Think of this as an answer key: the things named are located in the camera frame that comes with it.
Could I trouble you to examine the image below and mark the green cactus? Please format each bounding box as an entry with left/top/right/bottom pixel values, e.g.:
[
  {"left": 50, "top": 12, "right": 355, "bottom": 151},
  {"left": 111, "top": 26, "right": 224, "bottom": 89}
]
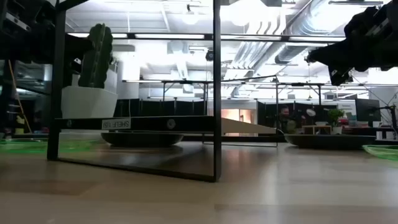
[{"left": 77, "top": 23, "right": 114, "bottom": 89}]

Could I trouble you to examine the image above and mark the small green potted plant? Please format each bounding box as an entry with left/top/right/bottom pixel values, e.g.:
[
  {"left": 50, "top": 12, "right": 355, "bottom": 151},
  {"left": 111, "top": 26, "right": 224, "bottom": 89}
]
[{"left": 327, "top": 108, "right": 345, "bottom": 135}]

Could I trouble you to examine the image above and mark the small wooden stand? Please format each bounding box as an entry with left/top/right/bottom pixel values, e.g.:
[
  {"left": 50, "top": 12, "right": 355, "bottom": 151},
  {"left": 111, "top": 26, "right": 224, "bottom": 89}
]
[{"left": 302, "top": 124, "right": 332, "bottom": 135}]

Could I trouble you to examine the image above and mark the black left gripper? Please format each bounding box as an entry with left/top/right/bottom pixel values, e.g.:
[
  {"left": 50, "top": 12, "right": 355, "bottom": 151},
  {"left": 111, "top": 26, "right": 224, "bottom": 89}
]
[{"left": 0, "top": 0, "right": 94, "bottom": 88}]

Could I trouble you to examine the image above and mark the person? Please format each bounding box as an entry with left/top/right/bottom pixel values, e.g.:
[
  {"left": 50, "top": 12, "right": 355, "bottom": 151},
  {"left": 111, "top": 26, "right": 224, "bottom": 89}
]
[{"left": 277, "top": 105, "right": 296, "bottom": 134}]

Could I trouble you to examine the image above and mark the black computer monitor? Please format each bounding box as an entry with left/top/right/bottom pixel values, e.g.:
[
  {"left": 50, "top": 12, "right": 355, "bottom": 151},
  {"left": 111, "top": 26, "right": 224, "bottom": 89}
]
[{"left": 355, "top": 98, "right": 382, "bottom": 123}]

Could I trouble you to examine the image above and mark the transparent green plate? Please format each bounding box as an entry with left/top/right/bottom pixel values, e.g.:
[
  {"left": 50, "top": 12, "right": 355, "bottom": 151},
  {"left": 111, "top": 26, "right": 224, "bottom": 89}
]
[
  {"left": 362, "top": 144, "right": 398, "bottom": 162},
  {"left": 0, "top": 139, "right": 100, "bottom": 154}
]

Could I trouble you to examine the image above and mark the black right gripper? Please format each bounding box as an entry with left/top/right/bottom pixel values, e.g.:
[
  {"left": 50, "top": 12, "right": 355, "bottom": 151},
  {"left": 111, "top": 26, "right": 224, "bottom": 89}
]
[{"left": 307, "top": 0, "right": 398, "bottom": 86}]

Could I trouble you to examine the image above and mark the black aluminium rig frame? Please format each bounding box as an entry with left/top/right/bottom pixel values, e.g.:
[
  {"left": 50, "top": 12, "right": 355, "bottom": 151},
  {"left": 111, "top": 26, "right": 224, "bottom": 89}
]
[{"left": 0, "top": 30, "right": 398, "bottom": 144}]

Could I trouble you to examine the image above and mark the black room partition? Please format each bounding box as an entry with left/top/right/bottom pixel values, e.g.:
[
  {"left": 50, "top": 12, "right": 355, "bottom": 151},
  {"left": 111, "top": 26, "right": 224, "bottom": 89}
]
[
  {"left": 113, "top": 98, "right": 208, "bottom": 118},
  {"left": 257, "top": 101, "right": 357, "bottom": 131}
]

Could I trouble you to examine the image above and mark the dark blue-grey plate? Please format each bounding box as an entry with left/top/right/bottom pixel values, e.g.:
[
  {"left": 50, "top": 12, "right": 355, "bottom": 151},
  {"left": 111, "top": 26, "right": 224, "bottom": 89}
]
[
  {"left": 101, "top": 132, "right": 185, "bottom": 148},
  {"left": 284, "top": 133, "right": 377, "bottom": 151}
]

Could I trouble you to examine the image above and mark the white hexagonal plant pot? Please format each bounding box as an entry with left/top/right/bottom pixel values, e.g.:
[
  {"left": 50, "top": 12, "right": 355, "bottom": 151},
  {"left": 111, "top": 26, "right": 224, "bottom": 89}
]
[{"left": 61, "top": 86, "right": 119, "bottom": 119}]

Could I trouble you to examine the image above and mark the orange pole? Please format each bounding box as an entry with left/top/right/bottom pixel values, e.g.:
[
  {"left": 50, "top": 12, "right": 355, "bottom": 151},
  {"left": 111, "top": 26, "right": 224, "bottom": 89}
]
[{"left": 7, "top": 60, "right": 32, "bottom": 134}]

